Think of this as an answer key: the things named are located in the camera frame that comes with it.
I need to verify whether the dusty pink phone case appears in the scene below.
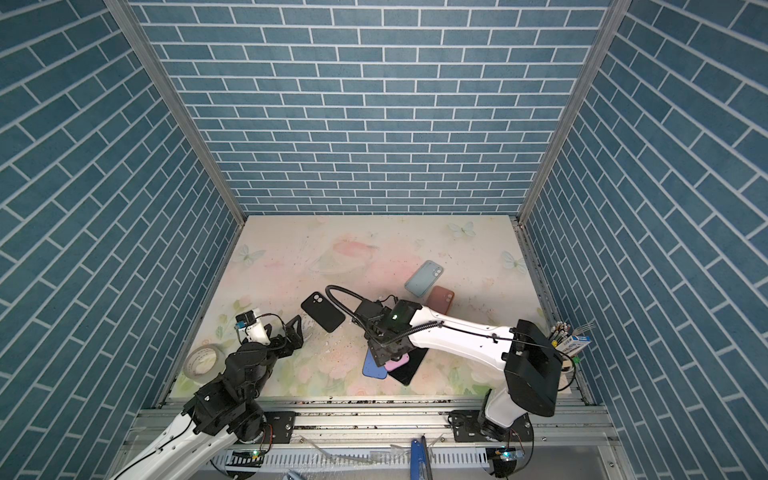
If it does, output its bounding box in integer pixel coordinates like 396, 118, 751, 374
425, 285, 455, 315

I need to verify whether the white tape roll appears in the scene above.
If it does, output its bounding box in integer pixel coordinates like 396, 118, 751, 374
182, 344, 224, 384

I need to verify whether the black phone case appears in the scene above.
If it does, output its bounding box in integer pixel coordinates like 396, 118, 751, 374
301, 291, 345, 333

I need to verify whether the black smartphone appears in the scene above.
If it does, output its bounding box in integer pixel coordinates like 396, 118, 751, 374
388, 348, 428, 386

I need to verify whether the sage green phone case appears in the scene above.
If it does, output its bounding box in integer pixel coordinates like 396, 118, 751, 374
404, 260, 444, 297

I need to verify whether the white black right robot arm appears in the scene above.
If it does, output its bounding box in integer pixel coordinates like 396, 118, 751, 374
352, 300, 563, 441

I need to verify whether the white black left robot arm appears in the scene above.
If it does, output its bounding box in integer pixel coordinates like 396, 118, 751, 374
113, 312, 304, 479

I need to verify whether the blue handled tool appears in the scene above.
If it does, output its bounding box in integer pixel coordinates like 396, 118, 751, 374
409, 436, 433, 480

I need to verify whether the aluminium frame post left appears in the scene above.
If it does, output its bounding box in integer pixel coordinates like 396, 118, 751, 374
104, 0, 246, 227

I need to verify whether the blue white box in cup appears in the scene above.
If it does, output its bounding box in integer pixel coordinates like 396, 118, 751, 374
556, 335, 591, 357

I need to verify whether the blue smartphone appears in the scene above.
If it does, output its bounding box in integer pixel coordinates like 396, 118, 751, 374
362, 350, 388, 380

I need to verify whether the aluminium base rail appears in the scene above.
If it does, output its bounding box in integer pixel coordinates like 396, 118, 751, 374
104, 395, 637, 480

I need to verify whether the aluminium frame post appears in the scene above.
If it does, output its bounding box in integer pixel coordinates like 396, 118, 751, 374
517, 0, 631, 225
104, 0, 246, 227

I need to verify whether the aluminium frame post right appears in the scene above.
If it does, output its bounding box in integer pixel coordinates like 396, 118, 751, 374
517, 0, 631, 225

